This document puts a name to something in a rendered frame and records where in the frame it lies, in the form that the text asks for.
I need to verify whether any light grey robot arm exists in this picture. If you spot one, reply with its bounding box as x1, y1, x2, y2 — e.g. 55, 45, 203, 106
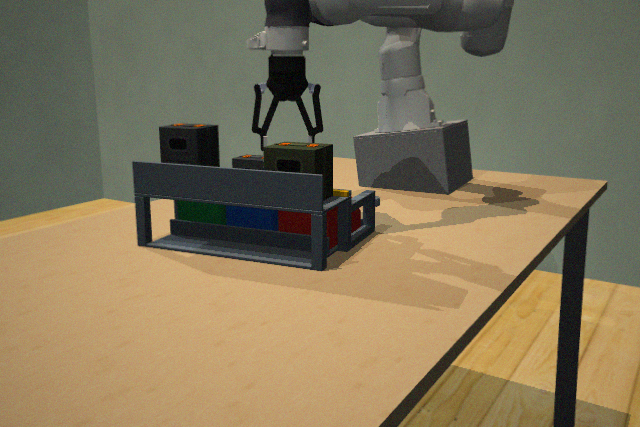
247, 0, 514, 133

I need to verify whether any green open bin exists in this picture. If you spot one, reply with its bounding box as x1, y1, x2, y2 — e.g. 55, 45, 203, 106
177, 200, 226, 225

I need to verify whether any red open bin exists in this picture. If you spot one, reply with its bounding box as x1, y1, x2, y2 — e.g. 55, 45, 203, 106
278, 206, 361, 249

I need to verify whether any blue bin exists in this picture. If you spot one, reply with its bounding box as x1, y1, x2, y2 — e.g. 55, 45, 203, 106
226, 205, 279, 231

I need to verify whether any dark grey metal shelf rack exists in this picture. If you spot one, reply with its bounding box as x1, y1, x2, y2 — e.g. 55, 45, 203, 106
132, 161, 381, 271

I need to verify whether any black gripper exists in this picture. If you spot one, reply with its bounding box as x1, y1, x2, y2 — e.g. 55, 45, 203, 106
252, 56, 323, 151

